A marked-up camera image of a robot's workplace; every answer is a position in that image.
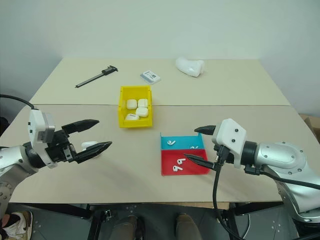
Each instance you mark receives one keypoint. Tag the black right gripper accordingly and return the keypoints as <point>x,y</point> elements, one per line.
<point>215,147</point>

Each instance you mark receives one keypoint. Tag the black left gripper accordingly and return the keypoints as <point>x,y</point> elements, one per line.
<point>58,150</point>

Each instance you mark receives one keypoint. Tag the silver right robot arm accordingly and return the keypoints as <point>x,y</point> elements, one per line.
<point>282,157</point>

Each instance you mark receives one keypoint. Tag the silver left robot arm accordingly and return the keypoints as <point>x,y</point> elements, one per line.
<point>11,156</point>

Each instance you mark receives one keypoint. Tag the yellow plastic bin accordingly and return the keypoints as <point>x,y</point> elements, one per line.
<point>122,120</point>

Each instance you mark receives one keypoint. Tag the small white printed card box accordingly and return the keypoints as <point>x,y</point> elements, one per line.
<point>150,76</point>

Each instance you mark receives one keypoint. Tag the blue plastic tray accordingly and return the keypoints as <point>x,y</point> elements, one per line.
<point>182,142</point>

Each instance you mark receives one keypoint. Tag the red plastic tray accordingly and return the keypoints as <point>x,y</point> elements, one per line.
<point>195,168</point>

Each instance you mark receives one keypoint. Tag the black digital caliper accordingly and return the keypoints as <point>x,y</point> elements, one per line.
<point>96,77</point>

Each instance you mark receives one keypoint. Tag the crumpled white plastic bag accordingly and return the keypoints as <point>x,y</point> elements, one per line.
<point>190,66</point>

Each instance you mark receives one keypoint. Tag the dark rounded brown shape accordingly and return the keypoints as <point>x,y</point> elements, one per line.
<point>128,227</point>
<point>187,226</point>

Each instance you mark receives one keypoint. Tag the white and tan shoe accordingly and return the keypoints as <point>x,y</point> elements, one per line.
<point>22,222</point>

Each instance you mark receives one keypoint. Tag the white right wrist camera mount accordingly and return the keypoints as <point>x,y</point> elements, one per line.
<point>230,140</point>

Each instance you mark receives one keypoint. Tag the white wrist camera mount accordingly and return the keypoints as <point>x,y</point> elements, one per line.
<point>37,125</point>
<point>230,140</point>

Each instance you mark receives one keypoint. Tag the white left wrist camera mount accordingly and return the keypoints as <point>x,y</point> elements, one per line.
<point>37,125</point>

